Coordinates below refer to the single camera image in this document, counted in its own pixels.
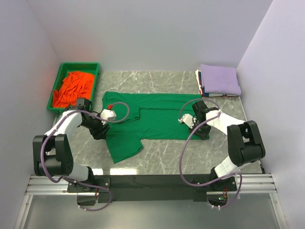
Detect green plastic bin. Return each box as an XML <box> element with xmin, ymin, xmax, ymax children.
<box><xmin>47</xmin><ymin>62</ymin><xmax>100</xmax><ymax>113</ymax></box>

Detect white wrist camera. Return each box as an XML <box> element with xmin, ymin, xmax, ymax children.
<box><xmin>100</xmin><ymin>104</ymin><xmax>117</xmax><ymax>125</ymax></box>
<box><xmin>178</xmin><ymin>114</ymin><xmax>197</xmax><ymax>129</ymax></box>

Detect orange t-shirt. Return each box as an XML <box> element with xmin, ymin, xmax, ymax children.
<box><xmin>52</xmin><ymin>71</ymin><xmax>95</xmax><ymax>108</ymax></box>

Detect folded purple t-shirt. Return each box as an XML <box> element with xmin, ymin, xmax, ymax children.
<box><xmin>201</xmin><ymin>64</ymin><xmax>241</xmax><ymax>96</ymax></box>

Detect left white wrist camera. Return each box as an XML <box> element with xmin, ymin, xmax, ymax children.
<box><xmin>100</xmin><ymin>104</ymin><xmax>117</xmax><ymax>125</ymax></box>

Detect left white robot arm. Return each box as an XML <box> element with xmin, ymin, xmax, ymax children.
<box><xmin>32</xmin><ymin>98</ymin><xmax>116</xmax><ymax>192</ymax></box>

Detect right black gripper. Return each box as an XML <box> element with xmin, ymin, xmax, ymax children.
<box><xmin>188</xmin><ymin>119</ymin><xmax>212</xmax><ymax>140</ymax></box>

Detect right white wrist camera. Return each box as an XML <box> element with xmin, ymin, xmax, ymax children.
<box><xmin>178</xmin><ymin>114</ymin><xmax>197</xmax><ymax>129</ymax></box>

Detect black base beam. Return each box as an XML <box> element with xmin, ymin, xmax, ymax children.
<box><xmin>67</xmin><ymin>175</ymin><xmax>237</xmax><ymax>203</ymax></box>

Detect aluminium rail frame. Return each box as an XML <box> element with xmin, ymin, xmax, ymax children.
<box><xmin>14</xmin><ymin>114</ymin><xmax>286</xmax><ymax>229</ymax></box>

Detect green t-shirt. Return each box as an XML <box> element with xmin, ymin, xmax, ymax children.
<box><xmin>102</xmin><ymin>92</ymin><xmax>200</xmax><ymax>163</ymax></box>

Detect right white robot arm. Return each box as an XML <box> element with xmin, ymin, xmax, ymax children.
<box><xmin>179</xmin><ymin>99</ymin><xmax>265</xmax><ymax>190</ymax></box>

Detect stack of folded shirts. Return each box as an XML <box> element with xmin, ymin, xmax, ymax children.
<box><xmin>195</xmin><ymin>70</ymin><xmax>204</xmax><ymax>96</ymax></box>

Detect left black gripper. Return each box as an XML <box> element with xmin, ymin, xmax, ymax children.
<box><xmin>81</xmin><ymin>112</ymin><xmax>110</xmax><ymax>140</ymax></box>

